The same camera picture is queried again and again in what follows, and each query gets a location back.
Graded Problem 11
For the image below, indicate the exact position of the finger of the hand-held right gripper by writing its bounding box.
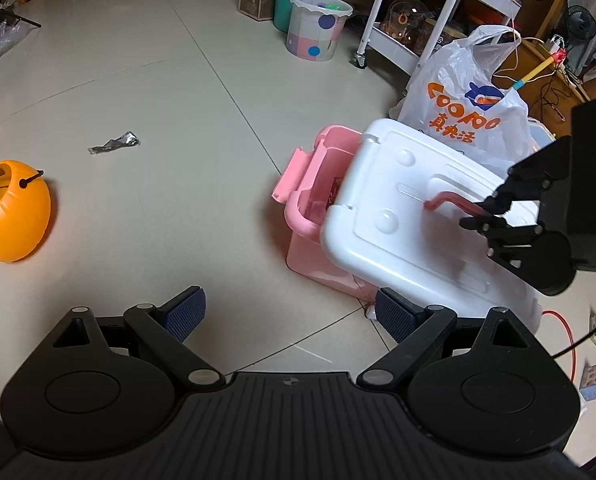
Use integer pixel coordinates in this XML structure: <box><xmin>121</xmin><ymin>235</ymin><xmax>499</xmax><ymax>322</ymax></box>
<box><xmin>479</xmin><ymin>139</ymin><xmax>572</xmax><ymax>217</ymax></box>
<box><xmin>459</xmin><ymin>215</ymin><xmax>547</xmax><ymax>270</ymax></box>

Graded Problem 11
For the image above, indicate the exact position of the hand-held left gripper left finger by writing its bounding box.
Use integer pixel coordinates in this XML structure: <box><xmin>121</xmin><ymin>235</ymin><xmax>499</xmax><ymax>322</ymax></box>
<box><xmin>53</xmin><ymin>286</ymin><xmax>223</xmax><ymax>388</ymax></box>

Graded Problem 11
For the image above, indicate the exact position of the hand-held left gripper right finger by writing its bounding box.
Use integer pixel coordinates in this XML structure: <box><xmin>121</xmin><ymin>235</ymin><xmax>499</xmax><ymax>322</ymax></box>
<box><xmin>360</xmin><ymin>287</ymin><xmax>533</xmax><ymax>386</ymax></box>

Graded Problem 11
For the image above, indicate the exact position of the pink plastic storage bin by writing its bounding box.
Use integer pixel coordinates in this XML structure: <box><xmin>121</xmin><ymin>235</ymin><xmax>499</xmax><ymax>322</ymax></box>
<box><xmin>272</xmin><ymin>125</ymin><xmax>379</xmax><ymax>303</ymax></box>

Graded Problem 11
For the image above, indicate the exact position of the white lid with pink handle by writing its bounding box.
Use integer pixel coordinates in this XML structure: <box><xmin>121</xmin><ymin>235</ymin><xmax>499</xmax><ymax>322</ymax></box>
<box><xmin>320</xmin><ymin>118</ymin><xmax>543</xmax><ymax>333</ymax></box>

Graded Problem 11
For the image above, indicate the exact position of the yellow toy stick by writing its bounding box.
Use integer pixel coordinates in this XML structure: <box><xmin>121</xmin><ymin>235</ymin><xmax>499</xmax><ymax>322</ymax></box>
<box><xmin>515</xmin><ymin>50</ymin><xmax>566</xmax><ymax>91</ymax></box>

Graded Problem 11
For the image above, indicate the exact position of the white plastic shopping bag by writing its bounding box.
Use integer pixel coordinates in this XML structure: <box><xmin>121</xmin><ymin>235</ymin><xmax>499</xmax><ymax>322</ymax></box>
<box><xmin>388</xmin><ymin>25</ymin><xmax>541</xmax><ymax>181</ymax></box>

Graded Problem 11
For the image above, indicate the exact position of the large red hoop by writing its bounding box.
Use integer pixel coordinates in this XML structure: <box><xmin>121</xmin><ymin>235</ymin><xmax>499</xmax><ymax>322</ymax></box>
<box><xmin>540</xmin><ymin>310</ymin><xmax>578</xmax><ymax>386</ymax></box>

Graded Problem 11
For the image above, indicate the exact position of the black desk fan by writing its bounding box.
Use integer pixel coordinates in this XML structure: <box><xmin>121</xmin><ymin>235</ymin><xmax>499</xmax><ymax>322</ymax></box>
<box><xmin>562</xmin><ymin>5</ymin><xmax>596</xmax><ymax>78</ymax></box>

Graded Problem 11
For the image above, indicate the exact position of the silver foil wrapper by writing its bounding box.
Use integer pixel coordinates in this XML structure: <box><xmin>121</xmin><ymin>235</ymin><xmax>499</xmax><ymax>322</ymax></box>
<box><xmin>87</xmin><ymin>131</ymin><xmax>141</xmax><ymax>156</ymax></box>

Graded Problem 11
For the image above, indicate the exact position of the white rolling cart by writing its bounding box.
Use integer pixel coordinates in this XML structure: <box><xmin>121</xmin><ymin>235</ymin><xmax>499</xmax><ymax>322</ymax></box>
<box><xmin>354</xmin><ymin>0</ymin><xmax>538</xmax><ymax>78</ymax></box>

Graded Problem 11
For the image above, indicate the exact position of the orange pumpkin bucket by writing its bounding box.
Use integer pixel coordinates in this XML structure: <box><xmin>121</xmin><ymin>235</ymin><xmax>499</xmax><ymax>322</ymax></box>
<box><xmin>0</xmin><ymin>160</ymin><xmax>52</xmax><ymax>263</ymax></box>

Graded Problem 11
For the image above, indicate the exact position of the glass dome ornament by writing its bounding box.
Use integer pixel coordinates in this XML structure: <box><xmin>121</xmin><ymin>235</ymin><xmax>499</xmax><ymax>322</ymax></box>
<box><xmin>382</xmin><ymin>0</ymin><xmax>429</xmax><ymax>43</ymax></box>

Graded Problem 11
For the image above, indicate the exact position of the polka dot waste bin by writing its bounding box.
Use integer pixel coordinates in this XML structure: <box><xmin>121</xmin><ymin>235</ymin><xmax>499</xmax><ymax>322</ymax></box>
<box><xmin>285</xmin><ymin>0</ymin><xmax>353</xmax><ymax>62</ymax></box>

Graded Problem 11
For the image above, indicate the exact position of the black tripod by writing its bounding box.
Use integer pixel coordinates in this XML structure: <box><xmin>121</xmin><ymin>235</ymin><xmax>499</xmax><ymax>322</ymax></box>
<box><xmin>0</xmin><ymin>2</ymin><xmax>43</xmax><ymax>43</ymax></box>

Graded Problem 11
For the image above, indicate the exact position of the black cable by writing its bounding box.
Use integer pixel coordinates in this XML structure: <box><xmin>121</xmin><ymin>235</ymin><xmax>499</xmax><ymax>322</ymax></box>
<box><xmin>550</xmin><ymin>305</ymin><xmax>596</xmax><ymax>361</ymax></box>

